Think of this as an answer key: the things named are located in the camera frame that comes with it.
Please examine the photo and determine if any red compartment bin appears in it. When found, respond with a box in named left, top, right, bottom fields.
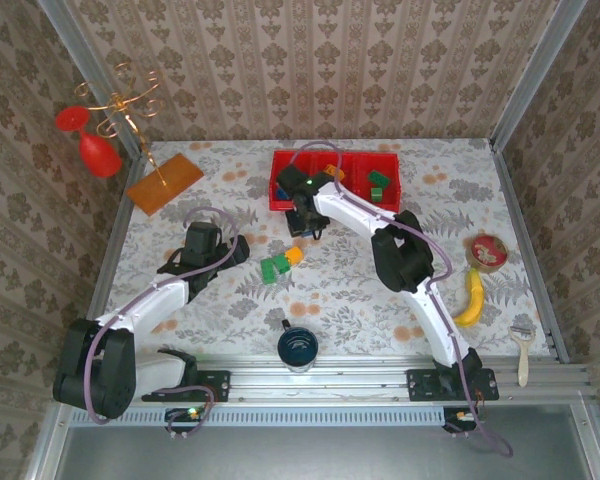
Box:
left=268, top=149, right=401, bottom=213

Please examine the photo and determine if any floral print tablecloth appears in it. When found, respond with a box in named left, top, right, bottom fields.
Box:
left=104, top=138, right=552, bottom=359

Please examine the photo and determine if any dark blue mug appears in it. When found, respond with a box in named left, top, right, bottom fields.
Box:
left=276, top=319, right=321, bottom=373

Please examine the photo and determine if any red plastic goblet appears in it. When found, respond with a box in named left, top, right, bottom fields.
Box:
left=55, top=105, right=123, bottom=179

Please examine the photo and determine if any yellow banana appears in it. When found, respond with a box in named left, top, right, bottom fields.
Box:
left=452, top=267, right=486, bottom=329

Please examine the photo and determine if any gold wire stand orange base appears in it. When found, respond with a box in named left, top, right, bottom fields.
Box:
left=74, top=61, right=206, bottom=218

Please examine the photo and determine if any aluminium table side rail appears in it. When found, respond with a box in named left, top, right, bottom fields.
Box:
left=488, top=138, right=572, bottom=365
left=86, top=144, right=154, bottom=326

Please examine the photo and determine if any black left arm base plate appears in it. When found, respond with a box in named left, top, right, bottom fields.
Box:
left=141, top=368, right=232, bottom=404

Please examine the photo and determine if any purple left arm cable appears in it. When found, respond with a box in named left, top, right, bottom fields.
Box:
left=86, top=204, right=240, bottom=427

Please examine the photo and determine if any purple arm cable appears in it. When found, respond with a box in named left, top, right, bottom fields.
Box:
left=289, top=140, right=514, bottom=459
left=86, top=204, right=240, bottom=427

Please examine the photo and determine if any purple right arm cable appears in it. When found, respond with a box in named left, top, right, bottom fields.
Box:
left=289, top=140, right=514, bottom=459

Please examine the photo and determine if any aluminium mounting rail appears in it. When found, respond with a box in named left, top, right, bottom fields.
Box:
left=129, top=355, right=589, bottom=402

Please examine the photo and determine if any grey slotted cable duct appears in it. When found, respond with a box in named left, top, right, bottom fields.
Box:
left=69, top=403, right=481, bottom=427

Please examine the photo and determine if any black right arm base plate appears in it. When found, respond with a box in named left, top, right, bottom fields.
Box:
left=406, top=368, right=500, bottom=402

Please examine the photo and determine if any cream handled peeler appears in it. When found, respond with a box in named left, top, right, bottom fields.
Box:
left=508, top=325, right=536, bottom=389

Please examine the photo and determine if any aluminium frame post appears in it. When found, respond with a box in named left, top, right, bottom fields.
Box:
left=35, top=0, right=154, bottom=166
left=488, top=0, right=590, bottom=149

